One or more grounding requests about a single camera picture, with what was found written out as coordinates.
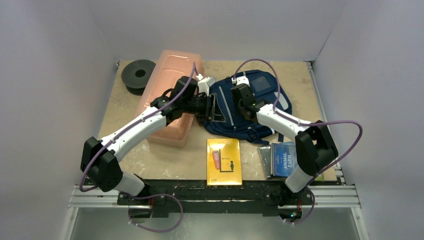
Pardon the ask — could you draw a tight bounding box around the navy blue student backpack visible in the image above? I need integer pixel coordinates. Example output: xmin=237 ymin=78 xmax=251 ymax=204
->
xmin=201 ymin=69 xmax=293 ymax=145

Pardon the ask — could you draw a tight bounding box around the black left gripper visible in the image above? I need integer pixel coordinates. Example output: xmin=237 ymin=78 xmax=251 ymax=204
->
xmin=182 ymin=92 xmax=226 ymax=122

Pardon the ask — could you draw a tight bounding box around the blue Animal Farm book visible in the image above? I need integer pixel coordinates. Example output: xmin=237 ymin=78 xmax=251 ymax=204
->
xmin=271 ymin=141 xmax=298 ymax=178

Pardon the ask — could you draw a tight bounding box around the black filament spool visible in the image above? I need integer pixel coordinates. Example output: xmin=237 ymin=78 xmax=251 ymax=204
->
xmin=121 ymin=59 xmax=156 ymax=96

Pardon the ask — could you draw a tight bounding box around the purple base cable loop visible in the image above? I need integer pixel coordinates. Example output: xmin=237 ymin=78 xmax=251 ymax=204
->
xmin=128 ymin=193 xmax=184 ymax=233

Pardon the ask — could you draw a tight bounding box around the aluminium frame rail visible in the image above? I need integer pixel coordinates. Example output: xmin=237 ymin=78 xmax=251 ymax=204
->
xmin=310 ymin=185 xmax=361 ymax=208

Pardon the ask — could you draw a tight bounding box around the pink pen toy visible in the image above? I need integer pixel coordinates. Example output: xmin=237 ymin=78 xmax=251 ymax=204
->
xmin=212 ymin=150 xmax=221 ymax=170

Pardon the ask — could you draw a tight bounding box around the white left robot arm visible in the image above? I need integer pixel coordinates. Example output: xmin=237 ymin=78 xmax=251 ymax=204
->
xmin=80 ymin=75 xmax=225 ymax=205

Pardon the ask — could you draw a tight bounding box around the pink translucent storage box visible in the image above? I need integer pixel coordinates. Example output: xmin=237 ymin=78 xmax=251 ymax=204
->
xmin=134 ymin=49 xmax=205 ymax=148

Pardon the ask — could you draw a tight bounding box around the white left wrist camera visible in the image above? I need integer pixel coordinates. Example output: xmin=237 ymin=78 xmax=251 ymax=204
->
xmin=196 ymin=73 xmax=216 ymax=96

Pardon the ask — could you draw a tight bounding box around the yellow book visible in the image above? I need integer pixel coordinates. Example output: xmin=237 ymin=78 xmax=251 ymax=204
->
xmin=206 ymin=138 xmax=242 ymax=186

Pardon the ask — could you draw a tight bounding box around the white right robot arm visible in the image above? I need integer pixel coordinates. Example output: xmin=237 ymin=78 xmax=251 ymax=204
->
xmin=230 ymin=83 xmax=339 ymax=204

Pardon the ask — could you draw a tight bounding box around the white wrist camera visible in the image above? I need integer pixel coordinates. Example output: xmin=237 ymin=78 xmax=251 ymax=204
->
xmin=231 ymin=75 xmax=250 ymax=90
xmin=196 ymin=73 xmax=216 ymax=96

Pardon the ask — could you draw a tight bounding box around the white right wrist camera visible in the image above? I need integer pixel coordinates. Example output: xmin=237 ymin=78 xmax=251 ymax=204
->
xmin=231 ymin=75 xmax=250 ymax=90

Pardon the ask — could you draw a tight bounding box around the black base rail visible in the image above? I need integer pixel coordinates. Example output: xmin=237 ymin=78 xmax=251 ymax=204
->
xmin=117 ymin=179 xmax=313 ymax=219

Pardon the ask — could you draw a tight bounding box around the dark book under blue book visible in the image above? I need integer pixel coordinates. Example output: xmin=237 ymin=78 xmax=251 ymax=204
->
xmin=258 ymin=145 xmax=272 ymax=180

